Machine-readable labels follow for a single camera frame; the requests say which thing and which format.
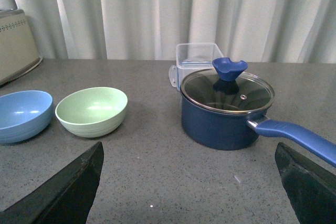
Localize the blue saucepan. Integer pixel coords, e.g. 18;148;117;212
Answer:
181;95;335;167

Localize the green bowl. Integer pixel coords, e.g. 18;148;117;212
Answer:
55;87;128;138

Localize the blue bowl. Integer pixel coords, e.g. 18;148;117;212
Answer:
1;90;54;144

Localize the glass pot lid blue knob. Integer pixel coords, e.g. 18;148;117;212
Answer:
180;58;275;115

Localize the white curtain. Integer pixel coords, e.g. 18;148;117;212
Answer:
1;0;335;63

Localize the clear plastic container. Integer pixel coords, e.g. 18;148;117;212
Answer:
169;42;224;91

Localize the cream toaster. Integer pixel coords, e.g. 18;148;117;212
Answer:
1;9;43;85

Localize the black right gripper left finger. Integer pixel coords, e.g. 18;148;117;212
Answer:
1;142;104;223

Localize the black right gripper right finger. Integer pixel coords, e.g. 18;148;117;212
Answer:
275;143;335;223

